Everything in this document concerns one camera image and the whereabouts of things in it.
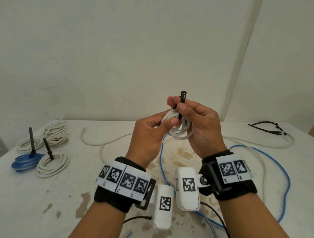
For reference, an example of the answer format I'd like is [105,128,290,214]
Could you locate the black camera wire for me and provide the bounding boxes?
[123,215,152,224]
[200,202,231,238]

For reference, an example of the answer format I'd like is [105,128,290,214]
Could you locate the person's right hand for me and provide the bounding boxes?
[166,95,227,159]

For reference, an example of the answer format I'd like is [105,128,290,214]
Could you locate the person's left forearm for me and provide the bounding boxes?
[68,202,127,238]

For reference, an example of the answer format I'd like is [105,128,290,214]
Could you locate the black right wristband with markers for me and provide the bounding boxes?
[198,149,258,201]

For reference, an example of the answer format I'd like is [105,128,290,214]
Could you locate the black left camera wire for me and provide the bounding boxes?
[123,215,152,224]

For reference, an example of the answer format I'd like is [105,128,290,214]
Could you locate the bundle of black cable ties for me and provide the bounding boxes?
[248,121,288,135]

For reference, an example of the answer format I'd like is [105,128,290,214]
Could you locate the grey metal shelf rack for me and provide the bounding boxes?
[0,135,7,157]

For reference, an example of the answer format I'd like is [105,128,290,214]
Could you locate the blue cable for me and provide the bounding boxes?
[11,153,45,173]
[159,133,291,230]

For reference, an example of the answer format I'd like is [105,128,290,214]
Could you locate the thick white cable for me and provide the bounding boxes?
[16,137,44,154]
[36,152,70,178]
[46,136,70,148]
[43,120,70,138]
[161,109,194,141]

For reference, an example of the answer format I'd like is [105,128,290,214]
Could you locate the black right camera wire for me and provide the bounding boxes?
[200,202,231,238]

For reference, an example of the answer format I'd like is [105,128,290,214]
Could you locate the black left wristband with markers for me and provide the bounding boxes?
[94,157,157,213]

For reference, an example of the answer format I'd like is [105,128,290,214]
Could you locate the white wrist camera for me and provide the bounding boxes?
[174,167,209,211]
[149,184,174,230]

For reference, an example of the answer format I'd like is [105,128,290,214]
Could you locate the person's left hand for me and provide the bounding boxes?
[125,110,181,168]

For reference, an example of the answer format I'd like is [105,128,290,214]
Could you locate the tangle of white cables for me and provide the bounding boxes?
[80,126,296,204]

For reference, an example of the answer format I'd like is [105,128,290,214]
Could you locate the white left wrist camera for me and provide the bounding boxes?
[149,184,174,230]

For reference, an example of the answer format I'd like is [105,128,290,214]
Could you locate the black wristband with markers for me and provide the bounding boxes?
[198,149,258,201]
[94,157,157,213]

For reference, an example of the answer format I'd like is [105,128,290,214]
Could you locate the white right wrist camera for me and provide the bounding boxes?
[174,167,209,211]

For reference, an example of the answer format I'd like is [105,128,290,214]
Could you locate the black cable tie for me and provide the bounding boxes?
[175,91,187,121]
[28,127,37,157]
[43,138,54,160]

